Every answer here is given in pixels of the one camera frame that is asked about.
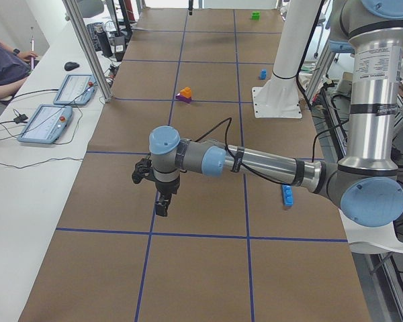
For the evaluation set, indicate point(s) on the black water bottle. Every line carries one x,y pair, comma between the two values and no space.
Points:
104,42

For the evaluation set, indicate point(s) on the upper teach pendant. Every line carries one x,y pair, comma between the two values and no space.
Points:
76,89

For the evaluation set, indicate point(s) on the orange trapezoid block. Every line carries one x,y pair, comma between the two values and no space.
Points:
186,92

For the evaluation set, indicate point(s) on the teach pendant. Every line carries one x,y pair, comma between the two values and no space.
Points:
46,125
76,89

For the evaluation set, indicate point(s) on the black computer mouse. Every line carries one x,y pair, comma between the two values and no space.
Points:
69,66

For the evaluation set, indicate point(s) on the seated person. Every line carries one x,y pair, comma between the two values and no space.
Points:
14,69

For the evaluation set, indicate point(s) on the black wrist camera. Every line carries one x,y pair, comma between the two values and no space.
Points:
143,170

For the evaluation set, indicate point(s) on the small blue block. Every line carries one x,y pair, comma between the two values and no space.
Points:
263,74

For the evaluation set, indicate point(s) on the green double block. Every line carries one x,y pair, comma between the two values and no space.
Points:
255,15

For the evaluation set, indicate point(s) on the lower teach pendant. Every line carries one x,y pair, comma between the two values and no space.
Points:
46,125

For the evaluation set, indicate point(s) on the brown paper mat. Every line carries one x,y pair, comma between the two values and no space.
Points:
228,250

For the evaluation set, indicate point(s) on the aluminium frame post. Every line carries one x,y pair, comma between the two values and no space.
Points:
80,29

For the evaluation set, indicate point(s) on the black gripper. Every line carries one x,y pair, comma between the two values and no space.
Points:
168,186

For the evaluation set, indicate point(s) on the white camera mast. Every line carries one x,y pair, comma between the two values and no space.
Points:
279,98

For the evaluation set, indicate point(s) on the purple trapezoid block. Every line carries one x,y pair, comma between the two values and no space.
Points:
183,98

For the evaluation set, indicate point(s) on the far blue block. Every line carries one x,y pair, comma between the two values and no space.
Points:
287,195

